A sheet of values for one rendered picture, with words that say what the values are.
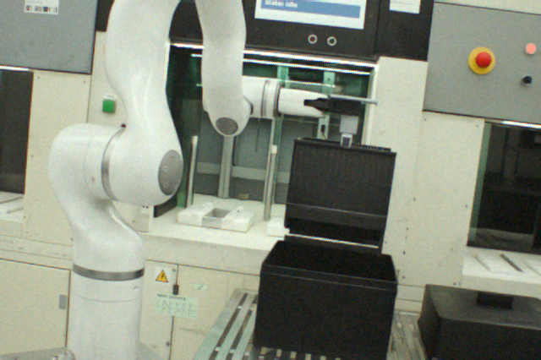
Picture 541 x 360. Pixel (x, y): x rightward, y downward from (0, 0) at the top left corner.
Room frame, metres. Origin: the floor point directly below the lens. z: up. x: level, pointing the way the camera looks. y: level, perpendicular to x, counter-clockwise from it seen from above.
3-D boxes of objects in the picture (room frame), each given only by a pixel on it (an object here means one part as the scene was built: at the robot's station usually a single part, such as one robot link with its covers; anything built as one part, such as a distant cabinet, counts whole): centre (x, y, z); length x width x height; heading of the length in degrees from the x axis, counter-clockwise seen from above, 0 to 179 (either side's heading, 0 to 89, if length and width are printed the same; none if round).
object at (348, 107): (1.38, -0.14, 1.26); 0.07 x 0.03 x 0.03; 83
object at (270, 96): (1.43, 0.01, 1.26); 0.09 x 0.03 x 0.08; 173
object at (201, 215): (2.05, 0.15, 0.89); 0.22 x 0.21 x 0.04; 175
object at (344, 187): (1.41, -0.15, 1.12); 0.24 x 0.20 x 0.32; 173
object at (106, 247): (1.07, 0.28, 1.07); 0.19 x 0.12 x 0.24; 67
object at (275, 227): (2.02, -0.12, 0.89); 0.22 x 0.21 x 0.04; 175
